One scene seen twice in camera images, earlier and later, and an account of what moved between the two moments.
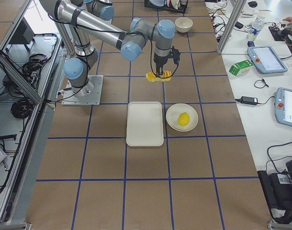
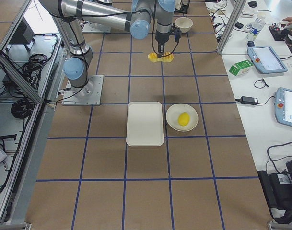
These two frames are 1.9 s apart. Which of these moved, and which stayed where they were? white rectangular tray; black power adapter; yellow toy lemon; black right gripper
Moved: black right gripper
Stayed: black power adapter; yellow toy lemon; white rectangular tray
